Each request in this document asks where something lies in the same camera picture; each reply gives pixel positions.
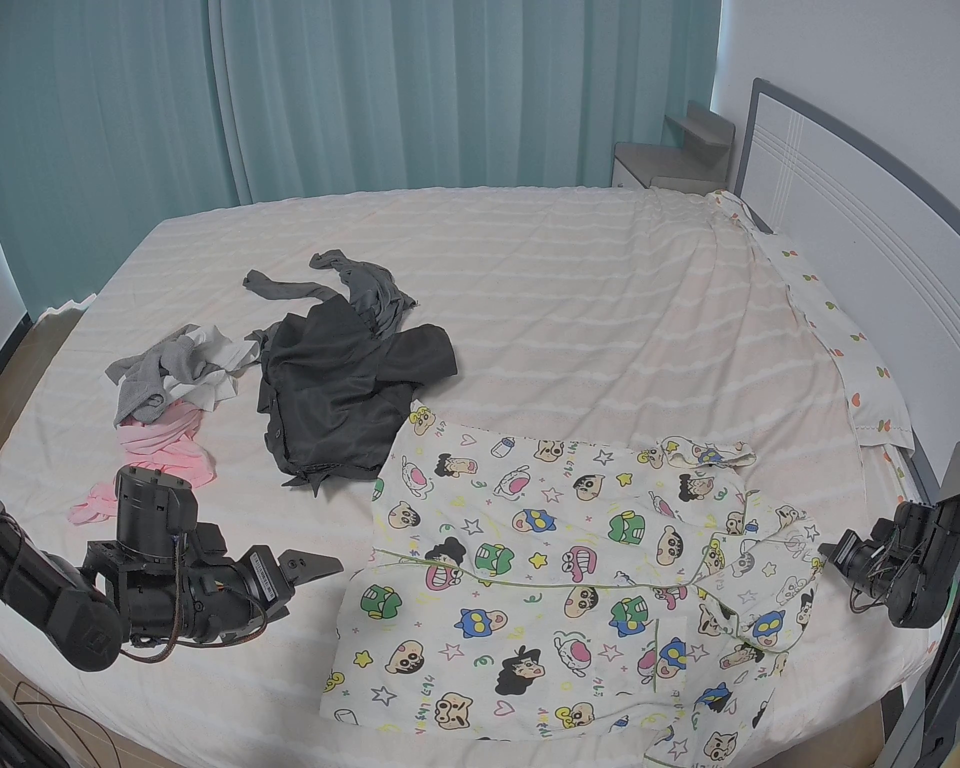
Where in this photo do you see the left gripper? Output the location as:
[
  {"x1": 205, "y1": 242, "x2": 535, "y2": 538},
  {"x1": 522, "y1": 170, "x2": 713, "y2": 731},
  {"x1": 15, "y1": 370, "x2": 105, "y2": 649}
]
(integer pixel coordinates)
[{"x1": 187, "y1": 546, "x2": 297, "y2": 642}]

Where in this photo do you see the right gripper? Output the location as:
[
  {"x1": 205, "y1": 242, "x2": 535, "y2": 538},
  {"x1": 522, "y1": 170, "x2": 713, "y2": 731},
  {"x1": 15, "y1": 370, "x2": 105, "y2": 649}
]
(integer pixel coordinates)
[{"x1": 819, "y1": 527, "x2": 877, "y2": 595}]

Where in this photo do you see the white printed pyjama top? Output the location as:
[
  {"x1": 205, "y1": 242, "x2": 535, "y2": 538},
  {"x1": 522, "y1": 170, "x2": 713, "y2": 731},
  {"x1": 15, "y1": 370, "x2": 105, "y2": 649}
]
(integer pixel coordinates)
[{"x1": 318, "y1": 399, "x2": 826, "y2": 768}]

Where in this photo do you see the pink garment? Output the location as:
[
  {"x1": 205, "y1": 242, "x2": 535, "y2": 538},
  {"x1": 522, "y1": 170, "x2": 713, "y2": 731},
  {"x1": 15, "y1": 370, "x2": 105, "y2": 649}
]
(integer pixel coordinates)
[{"x1": 66, "y1": 397, "x2": 219, "y2": 526}]

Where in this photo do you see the black shirt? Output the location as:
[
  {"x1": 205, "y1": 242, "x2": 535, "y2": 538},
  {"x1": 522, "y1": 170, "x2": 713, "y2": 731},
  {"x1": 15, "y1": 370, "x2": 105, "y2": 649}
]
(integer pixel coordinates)
[{"x1": 256, "y1": 296, "x2": 460, "y2": 498}]

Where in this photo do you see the grey and white garment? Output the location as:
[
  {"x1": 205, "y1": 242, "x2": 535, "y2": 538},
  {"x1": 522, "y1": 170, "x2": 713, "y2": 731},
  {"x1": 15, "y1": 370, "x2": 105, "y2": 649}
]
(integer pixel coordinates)
[{"x1": 105, "y1": 322, "x2": 262, "y2": 430}]

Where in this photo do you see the dark grey garment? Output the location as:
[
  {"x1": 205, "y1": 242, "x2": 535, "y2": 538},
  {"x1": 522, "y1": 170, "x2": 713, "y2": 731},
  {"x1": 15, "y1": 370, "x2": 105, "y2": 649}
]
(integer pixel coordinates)
[{"x1": 242, "y1": 251, "x2": 419, "y2": 339}]

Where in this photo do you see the bed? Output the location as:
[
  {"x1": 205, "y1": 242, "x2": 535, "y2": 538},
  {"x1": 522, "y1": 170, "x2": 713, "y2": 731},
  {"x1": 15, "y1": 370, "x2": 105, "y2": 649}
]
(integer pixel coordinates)
[{"x1": 0, "y1": 77, "x2": 960, "y2": 768}]

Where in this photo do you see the grey bedside table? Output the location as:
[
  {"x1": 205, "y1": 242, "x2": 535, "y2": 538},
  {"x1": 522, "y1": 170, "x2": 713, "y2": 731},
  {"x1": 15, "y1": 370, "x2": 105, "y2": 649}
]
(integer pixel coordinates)
[{"x1": 611, "y1": 101, "x2": 735, "y2": 196}]

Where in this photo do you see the blue-green curtain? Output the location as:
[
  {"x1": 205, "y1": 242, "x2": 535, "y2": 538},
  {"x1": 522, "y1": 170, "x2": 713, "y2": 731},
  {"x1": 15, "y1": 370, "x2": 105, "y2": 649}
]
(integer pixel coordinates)
[
  {"x1": 0, "y1": 0, "x2": 252, "y2": 320},
  {"x1": 213, "y1": 0, "x2": 725, "y2": 207}
]

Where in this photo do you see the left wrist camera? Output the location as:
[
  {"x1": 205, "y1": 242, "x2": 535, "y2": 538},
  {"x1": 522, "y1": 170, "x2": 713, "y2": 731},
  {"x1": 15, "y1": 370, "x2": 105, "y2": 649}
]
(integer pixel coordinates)
[{"x1": 191, "y1": 521, "x2": 230, "y2": 561}]

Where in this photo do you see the thin black cable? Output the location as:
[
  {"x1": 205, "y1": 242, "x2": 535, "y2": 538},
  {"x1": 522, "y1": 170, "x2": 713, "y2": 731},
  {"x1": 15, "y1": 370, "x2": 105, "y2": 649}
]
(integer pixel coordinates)
[{"x1": 0, "y1": 678, "x2": 125, "y2": 768}]

